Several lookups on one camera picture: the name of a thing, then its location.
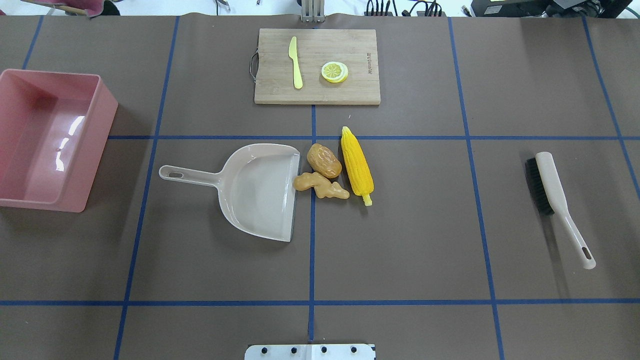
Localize tan toy ginger root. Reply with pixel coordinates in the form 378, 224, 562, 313
293, 172, 350, 199

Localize brown toy potato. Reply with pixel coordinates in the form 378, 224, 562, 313
306, 143, 343, 179

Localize yellow toy corn cob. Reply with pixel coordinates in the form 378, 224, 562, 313
340, 126, 375, 207

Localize beige plastic dustpan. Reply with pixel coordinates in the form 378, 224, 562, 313
158, 143, 301, 243

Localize beige hand brush black bristles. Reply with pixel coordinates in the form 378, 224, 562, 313
525, 152, 597, 270

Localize pink plastic bin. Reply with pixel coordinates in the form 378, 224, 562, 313
0, 69, 119, 213

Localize yellow plastic knife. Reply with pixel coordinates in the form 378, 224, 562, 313
288, 36, 304, 90

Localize wooden cutting board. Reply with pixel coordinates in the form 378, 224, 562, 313
254, 28, 381, 106

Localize yellow lemon slices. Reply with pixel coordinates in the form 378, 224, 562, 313
320, 61, 349, 84

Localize aluminium frame post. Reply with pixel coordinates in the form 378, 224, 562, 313
298, 0, 326, 23

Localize white metal base plate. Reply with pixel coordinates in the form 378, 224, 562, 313
244, 343, 377, 360

